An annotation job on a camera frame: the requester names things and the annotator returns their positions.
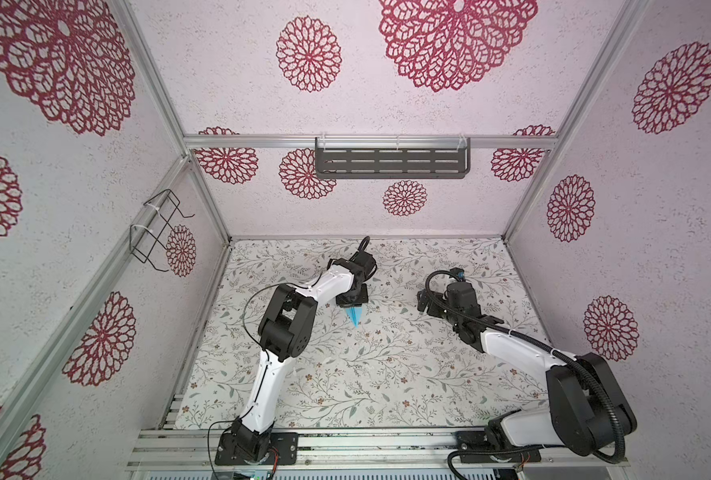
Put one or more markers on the black wire wall rack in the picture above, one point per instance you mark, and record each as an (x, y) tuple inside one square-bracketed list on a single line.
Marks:
[(164, 242)]

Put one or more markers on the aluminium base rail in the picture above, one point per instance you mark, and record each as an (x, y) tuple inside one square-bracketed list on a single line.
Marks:
[(345, 449)]

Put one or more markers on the dark grey slotted wall shelf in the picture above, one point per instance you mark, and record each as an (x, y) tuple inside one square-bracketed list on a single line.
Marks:
[(372, 162)]

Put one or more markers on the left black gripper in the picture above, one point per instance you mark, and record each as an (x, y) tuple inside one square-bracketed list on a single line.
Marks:
[(363, 298)]

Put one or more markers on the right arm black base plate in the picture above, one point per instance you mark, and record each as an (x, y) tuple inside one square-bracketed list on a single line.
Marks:
[(476, 447)]

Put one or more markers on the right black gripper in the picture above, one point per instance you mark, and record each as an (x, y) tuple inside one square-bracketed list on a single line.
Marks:
[(436, 299)]

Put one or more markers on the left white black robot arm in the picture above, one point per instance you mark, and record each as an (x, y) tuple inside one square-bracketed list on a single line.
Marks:
[(285, 331)]

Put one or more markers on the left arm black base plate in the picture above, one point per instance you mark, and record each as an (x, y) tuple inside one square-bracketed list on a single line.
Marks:
[(279, 449)]

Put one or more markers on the light blue square paper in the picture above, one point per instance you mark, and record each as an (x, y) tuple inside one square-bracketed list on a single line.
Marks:
[(355, 314)]

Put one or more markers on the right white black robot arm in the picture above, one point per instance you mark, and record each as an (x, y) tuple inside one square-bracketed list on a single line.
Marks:
[(586, 411)]

